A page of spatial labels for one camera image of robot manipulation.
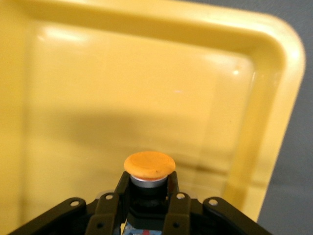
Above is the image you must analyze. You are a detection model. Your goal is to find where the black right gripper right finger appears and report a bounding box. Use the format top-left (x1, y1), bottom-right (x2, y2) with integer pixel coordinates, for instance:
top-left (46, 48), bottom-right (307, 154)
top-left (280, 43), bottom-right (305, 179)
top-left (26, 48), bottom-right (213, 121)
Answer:
top-left (162, 170), bottom-right (192, 235)

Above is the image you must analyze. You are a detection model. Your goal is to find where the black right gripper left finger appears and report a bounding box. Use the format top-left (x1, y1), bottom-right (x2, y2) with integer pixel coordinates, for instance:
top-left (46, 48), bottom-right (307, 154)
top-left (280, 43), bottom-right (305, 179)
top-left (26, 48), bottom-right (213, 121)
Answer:
top-left (85, 170), bottom-right (131, 235)

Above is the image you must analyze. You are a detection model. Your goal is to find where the yellow push button switch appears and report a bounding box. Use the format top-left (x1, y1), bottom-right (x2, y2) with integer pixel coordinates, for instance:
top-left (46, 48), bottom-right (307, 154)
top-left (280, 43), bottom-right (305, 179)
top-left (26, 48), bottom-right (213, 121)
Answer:
top-left (121, 151), bottom-right (177, 235)

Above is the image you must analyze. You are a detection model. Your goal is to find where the yellow plastic tray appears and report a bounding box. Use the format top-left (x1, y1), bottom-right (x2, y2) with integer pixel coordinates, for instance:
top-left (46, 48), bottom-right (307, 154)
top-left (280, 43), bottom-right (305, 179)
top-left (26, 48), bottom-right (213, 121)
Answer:
top-left (0, 0), bottom-right (307, 235)

